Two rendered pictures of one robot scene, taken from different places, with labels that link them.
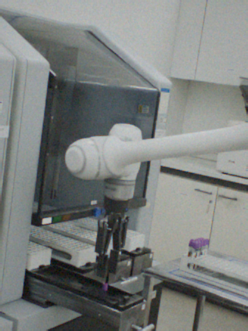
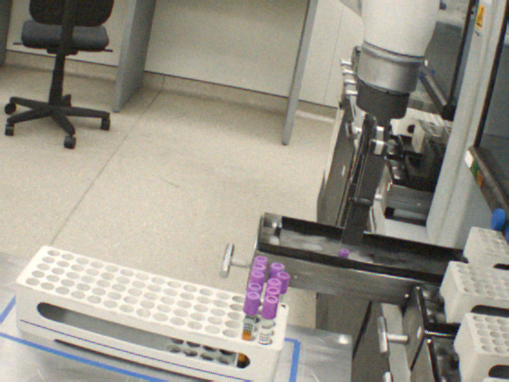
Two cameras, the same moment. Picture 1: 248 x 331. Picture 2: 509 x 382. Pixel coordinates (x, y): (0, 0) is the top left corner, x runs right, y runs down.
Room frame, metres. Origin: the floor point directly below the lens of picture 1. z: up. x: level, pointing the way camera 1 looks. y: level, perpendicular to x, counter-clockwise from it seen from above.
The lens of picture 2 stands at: (2.47, -0.68, 1.31)
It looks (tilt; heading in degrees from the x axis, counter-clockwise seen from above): 21 degrees down; 148
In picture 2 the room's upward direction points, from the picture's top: 11 degrees clockwise
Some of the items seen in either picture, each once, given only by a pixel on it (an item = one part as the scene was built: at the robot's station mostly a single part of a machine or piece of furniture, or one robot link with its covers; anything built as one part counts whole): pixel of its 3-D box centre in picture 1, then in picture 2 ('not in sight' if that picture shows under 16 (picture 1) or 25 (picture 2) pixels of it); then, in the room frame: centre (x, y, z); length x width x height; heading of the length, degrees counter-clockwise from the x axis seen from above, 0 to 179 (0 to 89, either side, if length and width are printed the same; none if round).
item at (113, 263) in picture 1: (113, 261); (355, 222); (1.70, -0.01, 0.88); 0.03 x 0.01 x 0.07; 58
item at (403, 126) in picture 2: not in sight; (447, 135); (1.20, 0.66, 0.83); 0.30 x 0.10 x 0.06; 58
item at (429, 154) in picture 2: not in sight; (431, 161); (1.41, 0.41, 0.85); 0.12 x 0.02 x 0.06; 148
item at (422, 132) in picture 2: not in sight; (421, 138); (1.28, 0.49, 0.85); 0.12 x 0.02 x 0.06; 149
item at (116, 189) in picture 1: (118, 188); (389, 67); (1.68, 0.01, 1.11); 0.09 x 0.09 x 0.06
